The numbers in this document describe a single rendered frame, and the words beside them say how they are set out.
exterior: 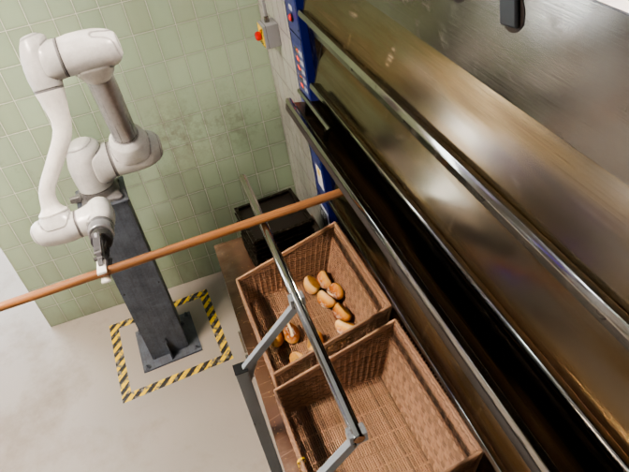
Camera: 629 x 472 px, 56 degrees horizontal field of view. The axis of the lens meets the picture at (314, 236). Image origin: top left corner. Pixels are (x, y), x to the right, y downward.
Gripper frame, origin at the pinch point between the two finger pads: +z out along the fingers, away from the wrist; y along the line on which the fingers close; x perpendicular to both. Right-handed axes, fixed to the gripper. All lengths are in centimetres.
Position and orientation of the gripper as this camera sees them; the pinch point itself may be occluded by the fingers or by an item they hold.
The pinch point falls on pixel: (103, 272)
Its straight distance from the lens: 205.5
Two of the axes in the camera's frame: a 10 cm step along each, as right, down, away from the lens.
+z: 3.1, 5.8, -7.6
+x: -9.4, 3.0, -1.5
